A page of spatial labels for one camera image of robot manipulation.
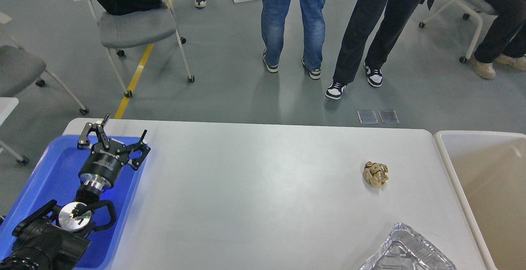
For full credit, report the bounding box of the crumpled brown paper ball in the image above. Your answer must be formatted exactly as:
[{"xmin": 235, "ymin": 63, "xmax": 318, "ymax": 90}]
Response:
[{"xmin": 363, "ymin": 161, "xmax": 389, "ymax": 188}]

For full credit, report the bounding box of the beige plastic bin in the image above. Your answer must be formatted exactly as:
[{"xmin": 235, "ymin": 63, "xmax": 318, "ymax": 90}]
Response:
[{"xmin": 434, "ymin": 131, "xmax": 526, "ymax": 270}]

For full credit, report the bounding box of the grey chair with black jacket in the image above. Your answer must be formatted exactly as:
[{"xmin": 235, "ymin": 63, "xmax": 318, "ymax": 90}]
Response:
[{"xmin": 75, "ymin": 0, "xmax": 185, "ymax": 98}]

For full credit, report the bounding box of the blue plastic tray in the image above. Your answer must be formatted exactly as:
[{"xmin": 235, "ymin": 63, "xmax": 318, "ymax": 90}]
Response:
[{"xmin": 0, "ymin": 135, "xmax": 145, "ymax": 270}]

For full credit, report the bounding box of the person in blue jeans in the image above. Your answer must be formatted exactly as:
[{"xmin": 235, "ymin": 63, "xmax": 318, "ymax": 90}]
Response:
[{"xmin": 261, "ymin": 0, "xmax": 328, "ymax": 80}]

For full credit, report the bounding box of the grey chair at left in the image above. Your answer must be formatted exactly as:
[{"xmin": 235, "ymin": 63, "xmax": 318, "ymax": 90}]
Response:
[{"xmin": 0, "ymin": 30, "xmax": 90, "ymax": 115}]

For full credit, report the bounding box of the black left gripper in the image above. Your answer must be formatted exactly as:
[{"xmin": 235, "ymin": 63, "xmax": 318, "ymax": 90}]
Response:
[{"xmin": 77, "ymin": 114, "xmax": 151, "ymax": 189}]

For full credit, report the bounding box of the white chair at right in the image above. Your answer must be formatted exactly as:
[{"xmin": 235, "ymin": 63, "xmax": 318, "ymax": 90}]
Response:
[{"xmin": 419, "ymin": 0, "xmax": 497, "ymax": 63}]

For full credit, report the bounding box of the person in black trousers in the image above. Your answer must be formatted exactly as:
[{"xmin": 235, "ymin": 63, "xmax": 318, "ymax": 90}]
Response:
[{"xmin": 325, "ymin": 0, "xmax": 421, "ymax": 100}]

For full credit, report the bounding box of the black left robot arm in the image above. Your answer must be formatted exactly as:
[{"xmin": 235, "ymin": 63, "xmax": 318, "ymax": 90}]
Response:
[{"xmin": 1, "ymin": 116, "xmax": 150, "ymax": 270}]

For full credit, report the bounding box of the white side table corner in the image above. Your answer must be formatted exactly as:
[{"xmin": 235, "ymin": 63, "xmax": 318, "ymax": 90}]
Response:
[{"xmin": 0, "ymin": 97, "xmax": 29, "ymax": 166}]

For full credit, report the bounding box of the aluminium foil tray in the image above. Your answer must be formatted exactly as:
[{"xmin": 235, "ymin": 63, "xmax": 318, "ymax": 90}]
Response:
[{"xmin": 359, "ymin": 222, "xmax": 456, "ymax": 270}]

